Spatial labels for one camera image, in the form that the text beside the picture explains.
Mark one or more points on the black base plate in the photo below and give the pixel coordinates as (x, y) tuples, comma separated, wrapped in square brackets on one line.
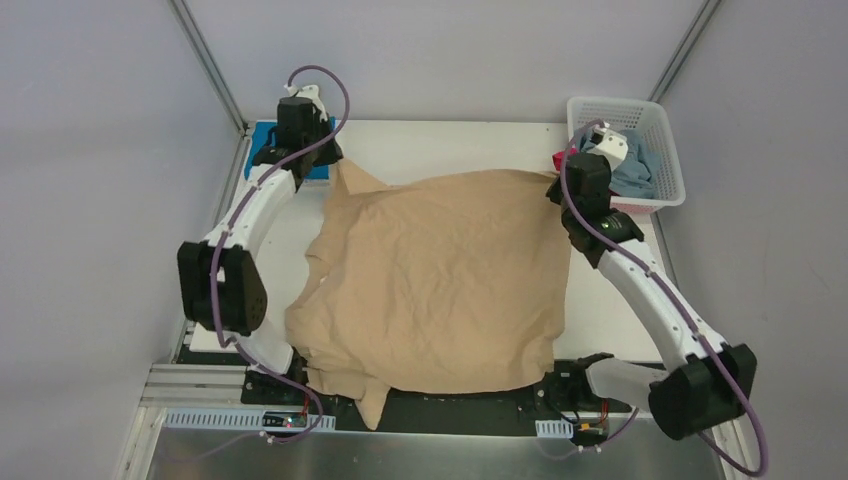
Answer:
[(562, 395)]

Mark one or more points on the white plastic basket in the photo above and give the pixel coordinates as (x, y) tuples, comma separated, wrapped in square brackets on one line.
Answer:
[(595, 124)]

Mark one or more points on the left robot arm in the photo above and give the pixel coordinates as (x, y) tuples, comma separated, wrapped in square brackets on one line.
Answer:
[(221, 286)]

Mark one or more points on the grey blue t shirt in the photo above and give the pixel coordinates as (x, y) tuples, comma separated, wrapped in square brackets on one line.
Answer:
[(636, 176)]

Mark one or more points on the folded blue t shirt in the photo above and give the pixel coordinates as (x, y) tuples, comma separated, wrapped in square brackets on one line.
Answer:
[(267, 148)]

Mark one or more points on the aluminium frame rail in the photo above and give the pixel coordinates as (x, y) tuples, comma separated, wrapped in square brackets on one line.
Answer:
[(185, 385)]

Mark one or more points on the pink t shirt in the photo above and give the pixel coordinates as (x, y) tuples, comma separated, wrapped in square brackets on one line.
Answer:
[(559, 158)]

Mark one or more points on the left white cable duct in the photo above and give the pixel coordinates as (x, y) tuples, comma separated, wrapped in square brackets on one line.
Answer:
[(273, 421)]

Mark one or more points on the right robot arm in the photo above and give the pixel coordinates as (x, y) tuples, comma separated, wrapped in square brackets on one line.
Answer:
[(705, 381)]

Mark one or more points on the beige t shirt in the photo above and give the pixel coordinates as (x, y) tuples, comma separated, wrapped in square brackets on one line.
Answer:
[(453, 284)]

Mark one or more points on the right white cable duct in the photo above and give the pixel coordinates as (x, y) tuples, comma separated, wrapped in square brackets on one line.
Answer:
[(554, 429)]

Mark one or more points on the white cable duct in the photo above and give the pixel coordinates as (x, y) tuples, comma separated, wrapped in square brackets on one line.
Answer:
[(554, 429), (273, 421)]

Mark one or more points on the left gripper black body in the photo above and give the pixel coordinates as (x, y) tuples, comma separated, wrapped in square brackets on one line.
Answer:
[(321, 154)]

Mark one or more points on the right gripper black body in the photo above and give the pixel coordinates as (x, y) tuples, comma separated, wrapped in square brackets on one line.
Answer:
[(555, 191)]

